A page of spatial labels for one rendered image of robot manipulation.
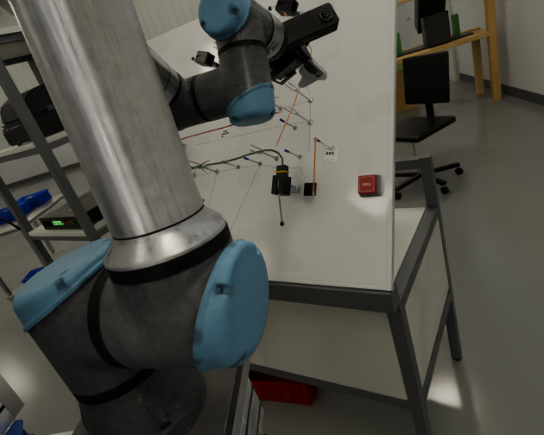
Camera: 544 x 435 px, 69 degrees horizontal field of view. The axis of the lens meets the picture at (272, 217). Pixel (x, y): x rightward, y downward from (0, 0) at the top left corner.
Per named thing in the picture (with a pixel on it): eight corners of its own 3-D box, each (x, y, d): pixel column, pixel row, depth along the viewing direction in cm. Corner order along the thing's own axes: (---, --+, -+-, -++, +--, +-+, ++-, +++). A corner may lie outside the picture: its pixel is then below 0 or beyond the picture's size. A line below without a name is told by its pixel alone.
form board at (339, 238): (123, 267, 171) (119, 267, 170) (142, 46, 182) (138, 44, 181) (394, 290, 104) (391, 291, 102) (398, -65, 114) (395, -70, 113)
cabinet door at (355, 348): (407, 402, 125) (383, 305, 109) (266, 368, 156) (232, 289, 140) (408, 395, 126) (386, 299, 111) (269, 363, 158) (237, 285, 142)
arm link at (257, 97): (225, 134, 67) (214, 70, 67) (286, 118, 63) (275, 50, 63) (200, 129, 60) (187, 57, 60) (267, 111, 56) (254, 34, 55)
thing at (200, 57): (205, 59, 153) (187, 48, 146) (224, 61, 147) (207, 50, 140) (201, 71, 154) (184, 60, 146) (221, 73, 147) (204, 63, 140)
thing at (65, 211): (85, 230, 168) (77, 217, 166) (44, 230, 188) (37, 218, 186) (141, 195, 192) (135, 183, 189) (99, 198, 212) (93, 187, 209)
